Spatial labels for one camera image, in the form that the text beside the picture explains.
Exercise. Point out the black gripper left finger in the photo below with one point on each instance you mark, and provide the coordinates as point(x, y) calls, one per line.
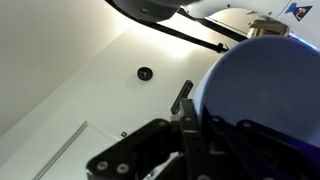
point(133, 153)

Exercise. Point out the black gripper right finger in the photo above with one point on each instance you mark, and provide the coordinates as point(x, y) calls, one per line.
point(260, 156)

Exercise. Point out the blue bowl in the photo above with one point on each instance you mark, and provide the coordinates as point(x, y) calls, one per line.
point(266, 83)

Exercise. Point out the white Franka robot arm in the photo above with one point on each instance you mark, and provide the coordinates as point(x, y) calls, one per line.
point(233, 6)

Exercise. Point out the white framed panel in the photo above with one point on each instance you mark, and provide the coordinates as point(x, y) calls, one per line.
point(73, 156)

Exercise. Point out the black round ceiling detector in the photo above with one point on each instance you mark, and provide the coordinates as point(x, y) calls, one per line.
point(145, 73)

